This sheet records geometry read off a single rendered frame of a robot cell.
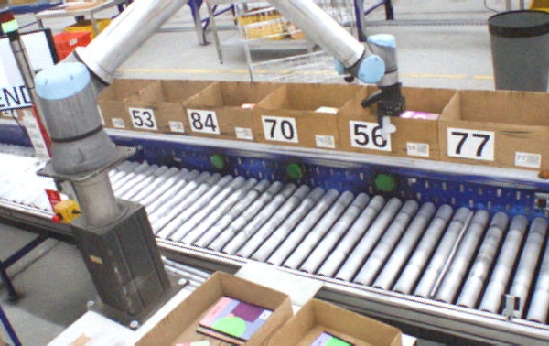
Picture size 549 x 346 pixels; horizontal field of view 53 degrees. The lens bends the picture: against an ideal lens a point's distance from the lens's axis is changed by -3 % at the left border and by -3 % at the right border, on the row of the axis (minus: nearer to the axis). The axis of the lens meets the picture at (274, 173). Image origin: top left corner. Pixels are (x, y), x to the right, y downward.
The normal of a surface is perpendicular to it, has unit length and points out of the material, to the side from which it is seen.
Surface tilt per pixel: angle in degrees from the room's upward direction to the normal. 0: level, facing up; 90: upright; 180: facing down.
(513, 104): 89
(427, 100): 90
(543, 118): 90
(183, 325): 89
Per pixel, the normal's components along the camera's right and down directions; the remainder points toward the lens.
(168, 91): -0.50, 0.48
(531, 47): -0.05, 0.55
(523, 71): -0.27, 0.56
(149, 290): 0.80, 0.15
